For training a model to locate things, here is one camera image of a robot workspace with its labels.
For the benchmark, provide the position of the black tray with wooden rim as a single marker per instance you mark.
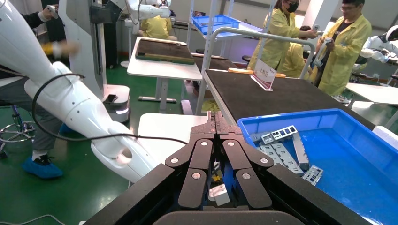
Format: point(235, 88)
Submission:
point(164, 49)

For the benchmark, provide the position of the man with glasses yellow coat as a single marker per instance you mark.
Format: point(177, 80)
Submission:
point(345, 56)

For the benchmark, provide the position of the grey solid metal bar part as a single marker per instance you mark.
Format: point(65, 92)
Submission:
point(300, 152)

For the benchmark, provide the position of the blue bin on shelf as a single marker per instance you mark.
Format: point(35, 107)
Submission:
point(214, 23)

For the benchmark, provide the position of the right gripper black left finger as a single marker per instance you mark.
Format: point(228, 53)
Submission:
point(192, 186)

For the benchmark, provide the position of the white humanoid robot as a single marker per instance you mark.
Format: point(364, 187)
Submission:
point(376, 46)

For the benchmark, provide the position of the white metal shelf rack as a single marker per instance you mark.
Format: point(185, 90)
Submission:
point(230, 35)

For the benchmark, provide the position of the orange wooden bar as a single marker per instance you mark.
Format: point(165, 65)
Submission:
point(239, 71)

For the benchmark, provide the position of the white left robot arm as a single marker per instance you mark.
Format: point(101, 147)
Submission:
point(77, 108)

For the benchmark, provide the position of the flat perforated metal part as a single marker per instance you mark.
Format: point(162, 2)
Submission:
point(280, 155)

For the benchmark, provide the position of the yellow cloth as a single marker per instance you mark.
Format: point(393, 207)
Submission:
point(210, 107)

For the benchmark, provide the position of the white table holding tray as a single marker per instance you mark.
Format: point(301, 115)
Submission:
point(161, 71)

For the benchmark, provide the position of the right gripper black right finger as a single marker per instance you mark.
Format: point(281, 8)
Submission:
point(245, 186)

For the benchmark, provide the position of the seated person grey trousers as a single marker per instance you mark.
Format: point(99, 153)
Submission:
point(15, 93)

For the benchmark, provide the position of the white handheld controller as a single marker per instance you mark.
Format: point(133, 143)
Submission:
point(320, 52)

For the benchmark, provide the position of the white side table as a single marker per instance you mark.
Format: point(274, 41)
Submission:
point(373, 93)

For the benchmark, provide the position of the grey metal ladder bracket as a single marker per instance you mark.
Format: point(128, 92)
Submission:
point(265, 138)
point(306, 177)

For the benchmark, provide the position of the seated person in yellow coat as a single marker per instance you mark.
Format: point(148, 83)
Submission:
point(157, 28)

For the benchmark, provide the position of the acrylic sign with red print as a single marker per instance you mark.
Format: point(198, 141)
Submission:
point(264, 74)

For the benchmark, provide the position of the crouched person in yellow coat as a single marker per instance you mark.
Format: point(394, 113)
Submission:
point(293, 59)

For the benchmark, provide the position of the masked woman in yellow coat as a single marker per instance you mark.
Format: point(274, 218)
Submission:
point(273, 31)

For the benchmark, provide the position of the blue plastic bin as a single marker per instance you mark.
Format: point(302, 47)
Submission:
point(357, 174)

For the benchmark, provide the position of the chrome stool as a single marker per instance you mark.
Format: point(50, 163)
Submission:
point(16, 115)

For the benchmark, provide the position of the white robot column with base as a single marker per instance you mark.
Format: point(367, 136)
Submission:
point(84, 46)

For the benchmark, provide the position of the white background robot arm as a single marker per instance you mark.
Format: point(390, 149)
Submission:
point(146, 11)

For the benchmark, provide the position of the white curved tube railing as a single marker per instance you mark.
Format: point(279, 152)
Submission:
point(211, 46)

